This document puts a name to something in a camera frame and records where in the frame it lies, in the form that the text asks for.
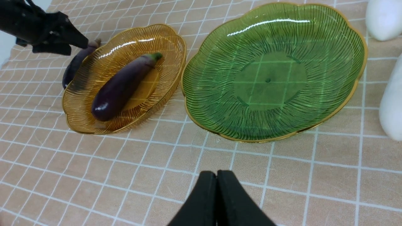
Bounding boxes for amber ribbed glass plate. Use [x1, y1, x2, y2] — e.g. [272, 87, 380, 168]
[62, 24, 187, 135]

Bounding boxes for small dark purple eggplant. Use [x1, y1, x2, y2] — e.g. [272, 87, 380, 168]
[62, 38, 101, 89]

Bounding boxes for white radish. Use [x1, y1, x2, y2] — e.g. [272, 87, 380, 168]
[366, 0, 402, 41]
[379, 55, 402, 141]

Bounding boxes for green ribbed glass plate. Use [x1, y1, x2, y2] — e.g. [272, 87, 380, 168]
[182, 2, 368, 143]

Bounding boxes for large purple eggplant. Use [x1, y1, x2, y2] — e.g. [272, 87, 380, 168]
[91, 52, 162, 122]

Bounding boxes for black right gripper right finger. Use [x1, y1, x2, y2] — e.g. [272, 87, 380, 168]
[216, 170, 276, 226]

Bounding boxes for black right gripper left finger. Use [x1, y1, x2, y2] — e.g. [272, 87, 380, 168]
[168, 171, 217, 226]

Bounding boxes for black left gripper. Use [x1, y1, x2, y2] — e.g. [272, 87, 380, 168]
[0, 0, 89, 56]

